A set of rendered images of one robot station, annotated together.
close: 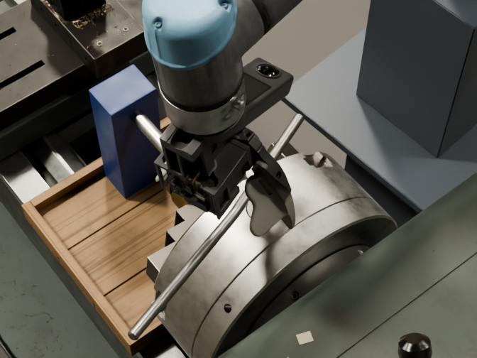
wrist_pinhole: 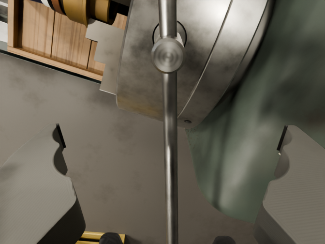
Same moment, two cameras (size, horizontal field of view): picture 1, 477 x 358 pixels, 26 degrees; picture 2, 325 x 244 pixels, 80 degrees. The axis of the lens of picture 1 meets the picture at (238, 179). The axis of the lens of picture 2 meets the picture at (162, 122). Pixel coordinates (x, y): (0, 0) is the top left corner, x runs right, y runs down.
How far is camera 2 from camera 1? 105 cm
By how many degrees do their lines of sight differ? 54
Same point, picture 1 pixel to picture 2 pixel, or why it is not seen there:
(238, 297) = (193, 116)
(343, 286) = (304, 81)
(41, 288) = not seen: hidden behind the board
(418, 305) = not seen: outside the picture
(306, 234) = (234, 38)
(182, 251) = (125, 101)
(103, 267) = (74, 53)
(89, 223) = (45, 33)
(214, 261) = (158, 102)
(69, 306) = not seen: hidden behind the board
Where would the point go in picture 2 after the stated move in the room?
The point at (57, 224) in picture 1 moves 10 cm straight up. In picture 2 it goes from (32, 45) to (5, 48)
